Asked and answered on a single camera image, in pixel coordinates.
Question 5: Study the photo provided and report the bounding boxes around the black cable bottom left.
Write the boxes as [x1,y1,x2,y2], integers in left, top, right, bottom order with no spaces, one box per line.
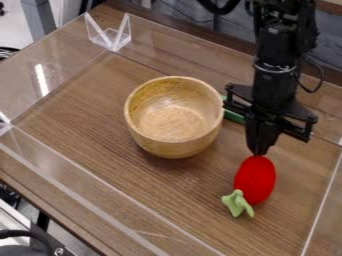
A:
[0,227,45,256]

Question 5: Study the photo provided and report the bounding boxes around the clear acrylic tray enclosure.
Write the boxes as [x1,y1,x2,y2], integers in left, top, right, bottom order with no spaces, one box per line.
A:
[0,7,342,256]

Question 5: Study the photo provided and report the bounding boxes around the green rectangular block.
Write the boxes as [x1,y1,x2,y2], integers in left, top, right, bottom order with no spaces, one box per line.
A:
[223,103,245,125]

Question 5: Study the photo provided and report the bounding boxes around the black metal bracket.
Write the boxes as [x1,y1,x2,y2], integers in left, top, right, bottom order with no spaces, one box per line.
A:
[29,223,77,256]

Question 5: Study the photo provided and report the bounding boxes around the wooden bowl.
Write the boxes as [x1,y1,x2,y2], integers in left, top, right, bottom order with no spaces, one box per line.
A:
[124,76,223,159]

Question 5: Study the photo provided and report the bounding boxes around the red plush strawberry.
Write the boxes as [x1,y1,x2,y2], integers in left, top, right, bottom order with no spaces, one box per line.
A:
[221,156,276,218]

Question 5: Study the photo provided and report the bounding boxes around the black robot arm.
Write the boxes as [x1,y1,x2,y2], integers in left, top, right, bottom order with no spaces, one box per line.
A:
[197,0,319,156]

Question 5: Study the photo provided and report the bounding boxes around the black table leg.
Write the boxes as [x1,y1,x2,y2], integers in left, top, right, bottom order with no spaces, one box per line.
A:
[36,212,49,231]

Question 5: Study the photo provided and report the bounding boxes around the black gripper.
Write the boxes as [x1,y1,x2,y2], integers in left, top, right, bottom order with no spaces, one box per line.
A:
[223,64,317,155]

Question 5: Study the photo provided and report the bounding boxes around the clear acrylic corner bracket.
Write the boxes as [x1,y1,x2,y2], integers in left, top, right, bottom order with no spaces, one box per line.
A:
[84,12,132,52]

